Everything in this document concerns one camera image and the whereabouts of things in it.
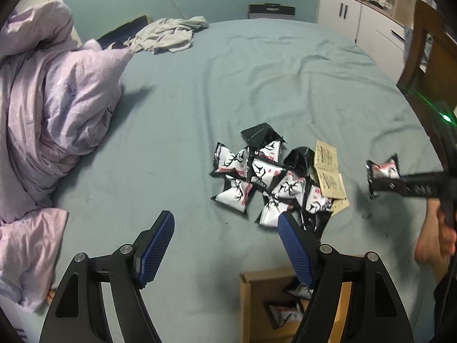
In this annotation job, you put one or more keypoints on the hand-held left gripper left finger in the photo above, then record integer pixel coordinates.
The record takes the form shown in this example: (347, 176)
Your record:
(157, 246)

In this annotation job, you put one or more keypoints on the dark blue pillow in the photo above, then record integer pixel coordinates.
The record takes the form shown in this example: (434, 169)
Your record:
(121, 30)

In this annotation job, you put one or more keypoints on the person's black pants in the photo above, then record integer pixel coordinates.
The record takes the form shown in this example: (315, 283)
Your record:
(446, 303)

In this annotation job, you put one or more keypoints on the white door cabinet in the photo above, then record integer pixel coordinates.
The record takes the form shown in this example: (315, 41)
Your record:
(337, 10)

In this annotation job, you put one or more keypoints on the pile of black white packets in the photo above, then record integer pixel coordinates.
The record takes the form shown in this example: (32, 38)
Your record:
(284, 314)
(232, 164)

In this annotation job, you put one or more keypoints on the wooden chair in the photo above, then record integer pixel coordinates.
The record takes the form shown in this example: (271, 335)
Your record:
(414, 57)

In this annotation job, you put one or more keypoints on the grey garment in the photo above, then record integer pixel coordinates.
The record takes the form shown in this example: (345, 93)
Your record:
(167, 34)

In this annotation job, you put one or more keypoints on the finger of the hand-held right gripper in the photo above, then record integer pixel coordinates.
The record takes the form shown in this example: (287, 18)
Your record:
(417, 185)

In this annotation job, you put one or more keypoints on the cardboard box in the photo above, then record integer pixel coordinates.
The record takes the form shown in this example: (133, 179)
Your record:
(253, 311)

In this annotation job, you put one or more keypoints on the purple quilt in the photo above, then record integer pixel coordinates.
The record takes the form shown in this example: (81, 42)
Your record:
(53, 114)

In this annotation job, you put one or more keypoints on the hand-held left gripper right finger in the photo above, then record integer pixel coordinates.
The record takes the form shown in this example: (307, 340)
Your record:
(294, 246)

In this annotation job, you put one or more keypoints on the black white antler snack packet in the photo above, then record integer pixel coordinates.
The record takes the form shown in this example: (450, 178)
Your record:
(383, 168)

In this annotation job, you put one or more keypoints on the white drawer unit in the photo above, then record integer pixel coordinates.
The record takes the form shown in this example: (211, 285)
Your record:
(382, 39)

